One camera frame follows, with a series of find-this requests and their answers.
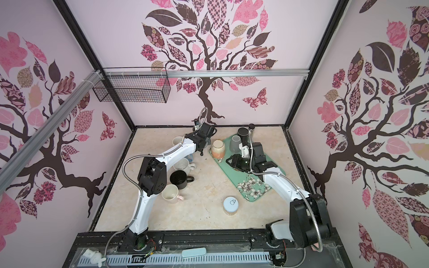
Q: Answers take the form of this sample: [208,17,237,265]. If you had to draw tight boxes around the black white mug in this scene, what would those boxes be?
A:
[170,170,195,190]

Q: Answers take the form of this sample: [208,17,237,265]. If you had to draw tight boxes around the cream speckled mug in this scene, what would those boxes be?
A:
[173,158,196,175]

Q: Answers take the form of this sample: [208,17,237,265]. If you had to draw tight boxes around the orange cream scalloped mug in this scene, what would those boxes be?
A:
[211,140,226,159]

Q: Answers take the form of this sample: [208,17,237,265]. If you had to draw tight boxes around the back aluminium rail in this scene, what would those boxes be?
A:
[105,69,309,78]

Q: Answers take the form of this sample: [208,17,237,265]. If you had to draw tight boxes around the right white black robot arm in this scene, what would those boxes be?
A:
[226,142,332,252]

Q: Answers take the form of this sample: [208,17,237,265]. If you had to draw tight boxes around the right metal cable conduit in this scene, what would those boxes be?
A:
[247,128,324,268]

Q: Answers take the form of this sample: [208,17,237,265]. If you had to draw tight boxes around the blue iridescent mug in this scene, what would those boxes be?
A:
[185,154,193,163]

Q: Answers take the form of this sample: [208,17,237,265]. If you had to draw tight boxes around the white ribbed-bottom mug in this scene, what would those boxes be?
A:
[172,136,184,146]

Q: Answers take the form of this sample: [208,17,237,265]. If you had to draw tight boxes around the aluminium rail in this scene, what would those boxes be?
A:
[105,69,309,78]
[1,70,102,193]

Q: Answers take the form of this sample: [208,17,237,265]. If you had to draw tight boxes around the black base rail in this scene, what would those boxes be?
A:
[63,229,352,268]

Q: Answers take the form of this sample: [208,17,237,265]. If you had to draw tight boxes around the left aluminium rail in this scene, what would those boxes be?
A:
[1,70,102,193]

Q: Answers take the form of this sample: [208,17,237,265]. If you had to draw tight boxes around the white power plug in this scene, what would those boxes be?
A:
[83,249,107,268]

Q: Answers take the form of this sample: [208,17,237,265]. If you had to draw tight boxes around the light grey mug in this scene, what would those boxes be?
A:
[229,135,242,154]

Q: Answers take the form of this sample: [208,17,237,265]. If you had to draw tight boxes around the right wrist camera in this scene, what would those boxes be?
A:
[239,145,250,159]

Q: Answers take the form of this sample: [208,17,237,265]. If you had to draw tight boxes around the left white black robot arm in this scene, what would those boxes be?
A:
[122,123,217,235]

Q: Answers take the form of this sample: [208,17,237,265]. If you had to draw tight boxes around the black wire basket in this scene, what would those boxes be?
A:
[92,67,172,103]

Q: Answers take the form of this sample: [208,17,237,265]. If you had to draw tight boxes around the white slotted cable duct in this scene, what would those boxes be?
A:
[107,252,271,268]

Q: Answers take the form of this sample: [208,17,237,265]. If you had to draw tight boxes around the green floral tray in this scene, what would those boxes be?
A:
[209,135,271,202]

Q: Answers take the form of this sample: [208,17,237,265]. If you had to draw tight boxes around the pink mug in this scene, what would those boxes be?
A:
[162,184,184,204]

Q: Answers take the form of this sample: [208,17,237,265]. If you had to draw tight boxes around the light blue eraser block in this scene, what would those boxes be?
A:
[181,247,207,259]

